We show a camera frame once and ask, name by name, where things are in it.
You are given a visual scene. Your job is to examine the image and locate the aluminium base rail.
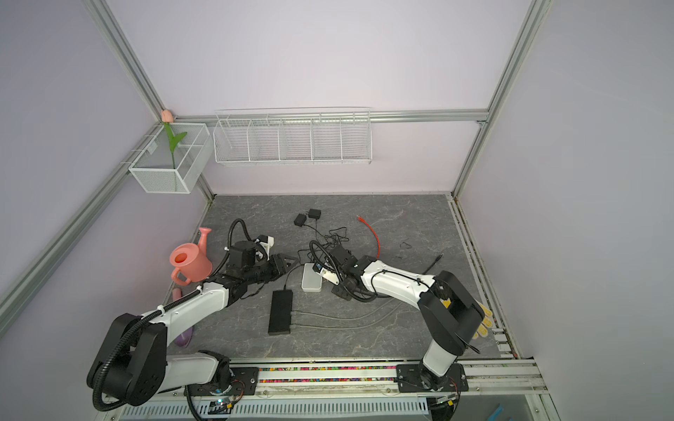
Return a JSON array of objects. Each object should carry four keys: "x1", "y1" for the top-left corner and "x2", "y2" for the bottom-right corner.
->
[{"x1": 97, "y1": 358, "x2": 560, "y2": 420}]

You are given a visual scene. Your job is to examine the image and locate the black network switch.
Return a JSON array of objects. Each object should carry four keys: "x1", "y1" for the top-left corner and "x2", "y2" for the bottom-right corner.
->
[{"x1": 268, "y1": 289, "x2": 293, "y2": 336}]

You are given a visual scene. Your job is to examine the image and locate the aluminium frame rail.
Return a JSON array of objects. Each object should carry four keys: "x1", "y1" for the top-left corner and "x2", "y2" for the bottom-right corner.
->
[{"x1": 0, "y1": 0, "x2": 554, "y2": 338}]

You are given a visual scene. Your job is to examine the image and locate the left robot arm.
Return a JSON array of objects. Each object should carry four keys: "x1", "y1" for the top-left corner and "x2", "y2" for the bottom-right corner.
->
[{"x1": 86, "y1": 227, "x2": 298, "y2": 412}]

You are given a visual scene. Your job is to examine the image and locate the thin black power cable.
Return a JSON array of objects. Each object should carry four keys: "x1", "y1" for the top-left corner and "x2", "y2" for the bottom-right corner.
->
[
  {"x1": 283, "y1": 246, "x2": 328, "y2": 291},
  {"x1": 304, "y1": 218, "x2": 351, "y2": 251}
]

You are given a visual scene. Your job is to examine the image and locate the artificial tulip flower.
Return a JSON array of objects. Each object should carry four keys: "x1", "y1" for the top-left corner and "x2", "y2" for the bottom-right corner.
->
[{"x1": 161, "y1": 110, "x2": 187, "y2": 169}]

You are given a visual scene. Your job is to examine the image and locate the grey ethernet cable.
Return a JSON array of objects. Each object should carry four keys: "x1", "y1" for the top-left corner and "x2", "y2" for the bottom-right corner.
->
[{"x1": 291, "y1": 299, "x2": 404, "y2": 333}]

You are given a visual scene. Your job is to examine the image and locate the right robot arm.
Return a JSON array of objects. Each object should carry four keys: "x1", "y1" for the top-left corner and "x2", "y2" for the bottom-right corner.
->
[{"x1": 316, "y1": 247, "x2": 487, "y2": 379}]

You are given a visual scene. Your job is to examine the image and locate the pink watering can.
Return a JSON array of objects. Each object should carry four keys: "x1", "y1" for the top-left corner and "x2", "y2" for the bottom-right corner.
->
[{"x1": 170, "y1": 227, "x2": 213, "y2": 287}]

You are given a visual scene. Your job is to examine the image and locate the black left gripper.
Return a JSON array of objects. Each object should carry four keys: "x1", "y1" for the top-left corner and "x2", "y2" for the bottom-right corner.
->
[{"x1": 245, "y1": 253, "x2": 299, "y2": 285}]

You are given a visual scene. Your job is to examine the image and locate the yellow work glove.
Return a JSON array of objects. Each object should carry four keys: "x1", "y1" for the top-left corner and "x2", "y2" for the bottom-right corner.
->
[{"x1": 472, "y1": 302, "x2": 494, "y2": 340}]

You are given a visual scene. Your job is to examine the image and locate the small white wire basket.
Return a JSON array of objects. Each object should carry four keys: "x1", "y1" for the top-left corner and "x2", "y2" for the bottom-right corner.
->
[{"x1": 129, "y1": 123, "x2": 214, "y2": 194}]

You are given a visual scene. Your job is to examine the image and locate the long white wire basket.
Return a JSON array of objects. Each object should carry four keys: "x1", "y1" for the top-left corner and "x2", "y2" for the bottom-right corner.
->
[{"x1": 213, "y1": 107, "x2": 373, "y2": 166}]

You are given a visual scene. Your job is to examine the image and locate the purple garden trowel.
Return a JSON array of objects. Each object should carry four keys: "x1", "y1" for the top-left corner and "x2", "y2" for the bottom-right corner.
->
[{"x1": 171, "y1": 288, "x2": 195, "y2": 347}]

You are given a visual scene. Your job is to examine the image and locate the red ethernet cable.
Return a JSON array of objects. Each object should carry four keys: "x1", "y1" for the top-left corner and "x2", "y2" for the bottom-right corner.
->
[{"x1": 356, "y1": 215, "x2": 383, "y2": 260}]

